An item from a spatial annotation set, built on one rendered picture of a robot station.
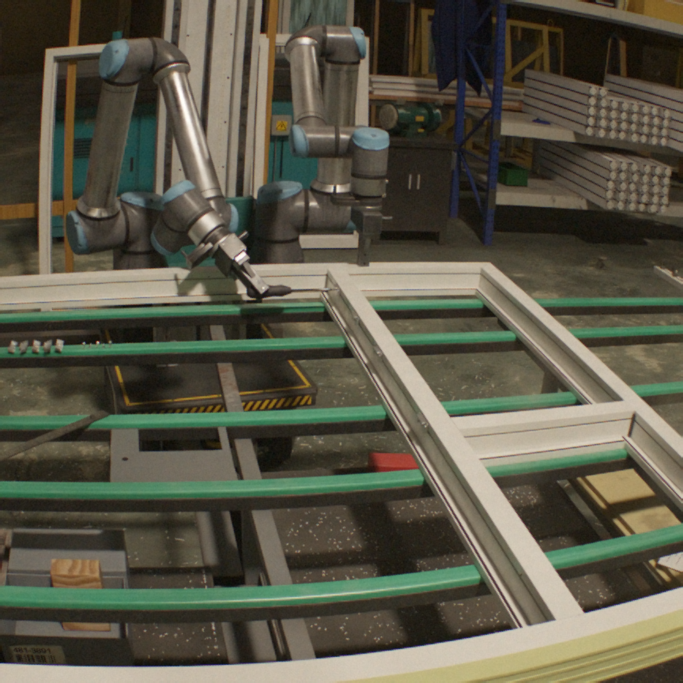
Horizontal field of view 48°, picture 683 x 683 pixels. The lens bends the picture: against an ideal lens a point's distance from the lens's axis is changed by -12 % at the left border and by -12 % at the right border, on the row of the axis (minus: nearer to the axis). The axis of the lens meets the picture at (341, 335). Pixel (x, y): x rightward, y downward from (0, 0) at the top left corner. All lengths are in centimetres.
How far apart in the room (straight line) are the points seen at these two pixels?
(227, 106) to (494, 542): 205
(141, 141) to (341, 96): 307
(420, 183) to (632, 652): 491
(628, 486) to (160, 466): 106
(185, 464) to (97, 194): 129
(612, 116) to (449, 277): 393
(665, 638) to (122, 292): 158
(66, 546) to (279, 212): 160
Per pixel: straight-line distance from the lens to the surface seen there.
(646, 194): 619
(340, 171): 278
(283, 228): 281
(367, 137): 209
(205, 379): 298
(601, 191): 606
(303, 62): 251
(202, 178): 225
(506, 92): 772
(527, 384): 391
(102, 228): 261
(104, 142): 248
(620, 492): 192
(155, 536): 272
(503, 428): 147
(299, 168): 576
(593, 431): 157
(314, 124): 223
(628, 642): 104
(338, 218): 281
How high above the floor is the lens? 160
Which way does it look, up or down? 22 degrees down
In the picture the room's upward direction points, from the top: 3 degrees clockwise
